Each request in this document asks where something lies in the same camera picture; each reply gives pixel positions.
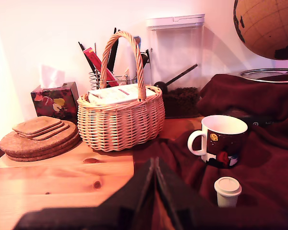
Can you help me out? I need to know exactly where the white coffee capsule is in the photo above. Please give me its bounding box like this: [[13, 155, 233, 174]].
[[214, 176, 242, 208]]

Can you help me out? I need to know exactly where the dark printed mug white inside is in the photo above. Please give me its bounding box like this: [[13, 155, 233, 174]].
[[187, 115, 249, 169]]

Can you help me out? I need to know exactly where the black coffee scoop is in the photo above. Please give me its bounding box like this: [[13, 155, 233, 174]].
[[153, 63, 198, 94]]

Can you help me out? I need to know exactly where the round cork trivet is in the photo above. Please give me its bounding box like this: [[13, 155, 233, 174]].
[[3, 134, 80, 159], [6, 138, 81, 162], [0, 120, 78, 155]]

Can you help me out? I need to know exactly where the square cork coaster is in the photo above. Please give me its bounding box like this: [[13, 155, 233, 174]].
[[26, 123, 70, 141], [12, 115, 62, 135], [15, 121, 65, 138]]

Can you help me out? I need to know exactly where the white paper box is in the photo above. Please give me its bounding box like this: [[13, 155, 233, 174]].
[[87, 83, 159, 105]]

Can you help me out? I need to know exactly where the dark red fleece blanket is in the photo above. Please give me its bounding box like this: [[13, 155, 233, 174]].
[[132, 73, 288, 230]]

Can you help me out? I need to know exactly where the dark floral tissue box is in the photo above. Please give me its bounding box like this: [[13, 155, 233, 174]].
[[30, 64, 80, 124]]

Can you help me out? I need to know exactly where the red flat box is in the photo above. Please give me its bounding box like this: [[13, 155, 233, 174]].
[[83, 47, 120, 87]]

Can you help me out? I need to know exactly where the black kitchen utensil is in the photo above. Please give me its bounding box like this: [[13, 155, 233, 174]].
[[107, 27, 120, 72], [78, 41, 98, 75]]

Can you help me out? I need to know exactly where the clear container with white lid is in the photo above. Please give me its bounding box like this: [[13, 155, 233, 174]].
[[146, 13, 205, 119]]

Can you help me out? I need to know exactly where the blue and white utensil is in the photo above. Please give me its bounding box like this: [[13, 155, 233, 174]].
[[133, 35, 143, 80]]

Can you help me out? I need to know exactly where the cork globe on metal stand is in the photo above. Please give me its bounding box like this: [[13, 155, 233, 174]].
[[233, 0, 288, 84]]

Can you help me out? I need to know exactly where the wicker basket with handle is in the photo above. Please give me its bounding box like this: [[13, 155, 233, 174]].
[[76, 30, 166, 152]]

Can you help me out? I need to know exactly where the wire utensil rack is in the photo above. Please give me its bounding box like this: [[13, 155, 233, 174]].
[[88, 68, 144, 91]]

